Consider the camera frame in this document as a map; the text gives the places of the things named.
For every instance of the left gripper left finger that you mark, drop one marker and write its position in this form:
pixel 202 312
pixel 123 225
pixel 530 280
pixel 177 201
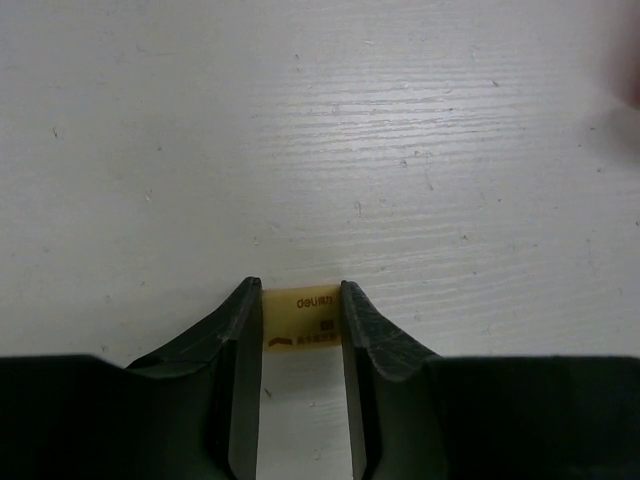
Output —
pixel 187 410

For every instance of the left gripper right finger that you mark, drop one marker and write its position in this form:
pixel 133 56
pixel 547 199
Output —
pixel 414 414

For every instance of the yellow white eraser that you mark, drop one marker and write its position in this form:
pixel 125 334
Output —
pixel 301 319

